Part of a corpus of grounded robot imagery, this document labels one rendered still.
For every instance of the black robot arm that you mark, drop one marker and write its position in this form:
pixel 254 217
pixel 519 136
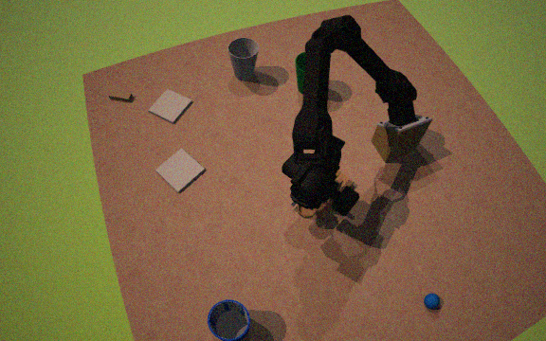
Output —
pixel 313 125

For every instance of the grey flat square tile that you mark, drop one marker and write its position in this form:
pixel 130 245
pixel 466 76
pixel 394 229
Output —
pixel 170 106
pixel 179 170

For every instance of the dark blue cup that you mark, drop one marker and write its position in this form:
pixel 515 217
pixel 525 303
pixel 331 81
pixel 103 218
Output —
pixel 228 320

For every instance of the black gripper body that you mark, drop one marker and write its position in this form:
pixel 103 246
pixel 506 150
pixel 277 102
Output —
pixel 343 201

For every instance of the blue ball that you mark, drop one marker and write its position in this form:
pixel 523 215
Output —
pixel 431 301

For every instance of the green cup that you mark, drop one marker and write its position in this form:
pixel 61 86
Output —
pixel 300 64

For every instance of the dark grey cup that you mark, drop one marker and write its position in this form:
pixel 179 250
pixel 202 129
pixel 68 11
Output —
pixel 243 56

